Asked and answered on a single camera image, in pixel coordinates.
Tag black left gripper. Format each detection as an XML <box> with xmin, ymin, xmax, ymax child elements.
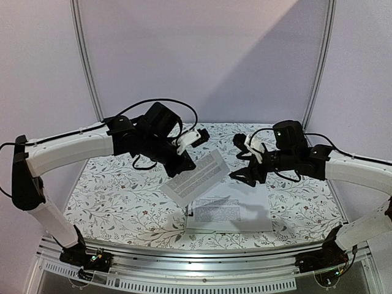
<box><xmin>141</xmin><ymin>134</ymin><xmax>197</xmax><ymax>179</ymax></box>

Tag printed text paper sheet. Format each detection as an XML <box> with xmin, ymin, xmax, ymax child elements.
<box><xmin>159</xmin><ymin>149</ymin><xmax>229</xmax><ymax>208</ymax></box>

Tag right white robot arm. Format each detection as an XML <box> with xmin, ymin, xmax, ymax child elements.
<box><xmin>230</xmin><ymin>145</ymin><xmax>391</xmax><ymax>267</ymax></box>

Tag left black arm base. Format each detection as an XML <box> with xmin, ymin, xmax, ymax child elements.
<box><xmin>59</xmin><ymin>231</ymin><xmax>113</xmax><ymax>273</ymax></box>

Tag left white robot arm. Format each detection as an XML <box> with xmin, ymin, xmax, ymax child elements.
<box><xmin>5</xmin><ymin>115</ymin><xmax>201</xmax><ymax>266</ymax></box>

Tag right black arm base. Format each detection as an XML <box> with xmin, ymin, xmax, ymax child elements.
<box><xmin>294</xmin><ymin>225</ymin><xmax>355</xmax><ymax>276</ymax></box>

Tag floral patterned table mat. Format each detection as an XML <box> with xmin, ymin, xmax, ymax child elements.
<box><xmin>54</xmin><ymin>122</ymin><xmax>349</xmax><ymax>251</ymax></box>

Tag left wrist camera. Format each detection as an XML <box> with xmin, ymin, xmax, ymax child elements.
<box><xmin>173</xmin><ymin>129</ymin><xmax>210</xmax><ymax>155</ymax></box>

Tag front aluminium rail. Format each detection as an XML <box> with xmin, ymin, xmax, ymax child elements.
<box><xmin>86</xmin><ymin>239</ymin><xmax>320</xmax><ymax>277</ymax></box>

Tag left aluminium corner post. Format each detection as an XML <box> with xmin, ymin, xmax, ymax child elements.
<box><xmin>69</xmin><ymin>0</ymin><xmax>104</xmax><ymax>121</ymax></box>

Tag aluminium corner post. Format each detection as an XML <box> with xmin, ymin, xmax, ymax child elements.
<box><xmin>69</xmin><ymin>0</ymin><xmax>104</xmax><ymax>121</ymax></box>
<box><xmin>302</xmin><ymin>0</ymin><xmax>337</xmax><ymax>130</ymax></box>

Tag right aluminium corner post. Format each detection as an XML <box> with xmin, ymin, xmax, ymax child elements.
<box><xmin>302</xmin><ymin>0</ymin><xmax>337</xmax><ymax>130</ymax></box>

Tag perforated white cable tray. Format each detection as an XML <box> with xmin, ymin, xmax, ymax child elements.
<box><xmin>37</xmin><ymin>262</ymin><xmax>297</xmax><ymax>293</ymax></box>

